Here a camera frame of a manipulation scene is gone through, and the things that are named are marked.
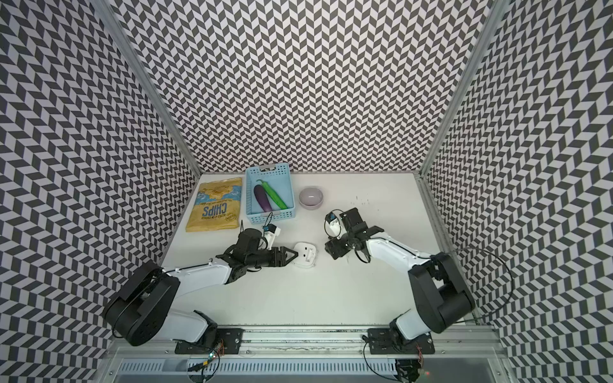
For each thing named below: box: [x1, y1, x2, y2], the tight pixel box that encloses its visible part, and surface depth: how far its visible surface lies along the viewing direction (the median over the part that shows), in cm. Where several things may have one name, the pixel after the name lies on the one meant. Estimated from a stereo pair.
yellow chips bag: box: [185, 177, 242, 233], surface depth 107 cm
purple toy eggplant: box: [253, 184, 273, 213], surface depth 110 cm
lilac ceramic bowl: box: [298, 185, 324, 211], surface depth 107 cm
